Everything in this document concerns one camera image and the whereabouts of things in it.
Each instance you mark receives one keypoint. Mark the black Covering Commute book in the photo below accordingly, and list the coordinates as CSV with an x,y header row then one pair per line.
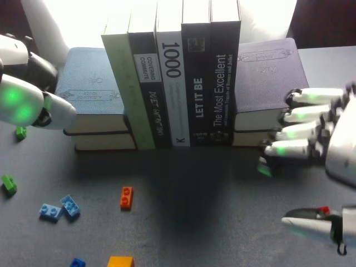
x,y
154,111

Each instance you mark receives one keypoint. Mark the white 1000 book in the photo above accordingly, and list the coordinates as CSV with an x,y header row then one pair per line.
x,y
178,100

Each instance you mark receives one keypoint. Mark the red toy brick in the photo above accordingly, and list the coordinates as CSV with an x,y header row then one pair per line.
x,y
323,210

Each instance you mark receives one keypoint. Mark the dark purple embossed hardcover book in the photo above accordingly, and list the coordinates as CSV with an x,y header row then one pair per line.
x,y
264,83

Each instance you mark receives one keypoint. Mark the green toy brick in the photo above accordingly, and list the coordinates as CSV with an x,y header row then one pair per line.
x,y
9,185
21,133

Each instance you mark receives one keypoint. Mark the light green book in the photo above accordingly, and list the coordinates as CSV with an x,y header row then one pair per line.
x,y
130,91

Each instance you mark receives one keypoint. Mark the blue embossed hardcover book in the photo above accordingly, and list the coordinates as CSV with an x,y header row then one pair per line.
x,y
89,75

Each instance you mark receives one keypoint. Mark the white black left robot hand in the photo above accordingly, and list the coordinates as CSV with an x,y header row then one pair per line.
x,y
61,114

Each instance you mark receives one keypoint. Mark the black Let It Be book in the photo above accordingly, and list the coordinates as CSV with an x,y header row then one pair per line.
x,y
198,64

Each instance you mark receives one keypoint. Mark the yellow toy brick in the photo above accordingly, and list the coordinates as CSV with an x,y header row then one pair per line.
x,y
121,262

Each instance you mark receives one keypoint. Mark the orange toy brick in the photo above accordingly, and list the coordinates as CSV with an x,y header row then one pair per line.
x,y
126,198

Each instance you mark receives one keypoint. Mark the grey table cloth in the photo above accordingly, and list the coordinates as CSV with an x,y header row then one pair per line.
x,y
178,211

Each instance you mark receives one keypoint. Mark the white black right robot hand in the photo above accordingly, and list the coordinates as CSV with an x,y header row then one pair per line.
x,y
342,150

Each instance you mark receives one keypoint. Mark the black The Most Excellent book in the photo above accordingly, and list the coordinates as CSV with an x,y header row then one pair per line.
x,y
225,39

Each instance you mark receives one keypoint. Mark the light blue toy brick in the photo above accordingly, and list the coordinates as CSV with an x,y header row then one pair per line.
x,y
70,206
50,212

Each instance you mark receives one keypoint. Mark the dark blue toy brick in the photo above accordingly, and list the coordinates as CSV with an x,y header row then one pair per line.
x,y
78,263

